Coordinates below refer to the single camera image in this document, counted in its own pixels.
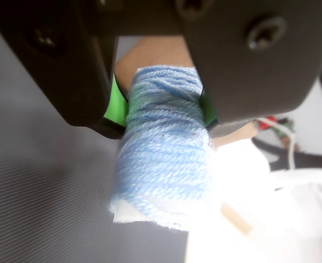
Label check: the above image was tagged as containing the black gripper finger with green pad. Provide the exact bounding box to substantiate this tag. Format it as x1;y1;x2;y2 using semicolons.
174;0;322;138

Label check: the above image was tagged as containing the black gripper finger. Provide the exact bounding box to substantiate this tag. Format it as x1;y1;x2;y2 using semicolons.
0;0;129;140

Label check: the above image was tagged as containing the light blue yarn-wrapped block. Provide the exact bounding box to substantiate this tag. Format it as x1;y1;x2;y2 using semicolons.
109;64;222;234

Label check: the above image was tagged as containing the dark grey table mat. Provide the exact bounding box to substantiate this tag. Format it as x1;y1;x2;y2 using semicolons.
0;13;190;263

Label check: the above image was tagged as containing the white cable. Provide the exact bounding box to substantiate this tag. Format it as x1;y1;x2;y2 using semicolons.
258;117;297;171

